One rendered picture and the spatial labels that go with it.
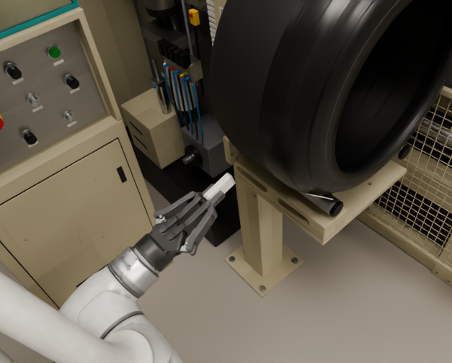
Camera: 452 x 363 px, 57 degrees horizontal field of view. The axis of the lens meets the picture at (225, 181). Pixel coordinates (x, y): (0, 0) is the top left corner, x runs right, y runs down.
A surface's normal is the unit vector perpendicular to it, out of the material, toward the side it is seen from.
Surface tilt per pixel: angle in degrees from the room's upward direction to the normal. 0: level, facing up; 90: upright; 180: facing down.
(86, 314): 21
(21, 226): 90
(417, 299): 0
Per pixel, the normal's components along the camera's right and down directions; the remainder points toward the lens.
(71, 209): 0.64, 0.52
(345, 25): 0.01, 0.23
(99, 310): -0.14, -0.43
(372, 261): -0.10, -0.67
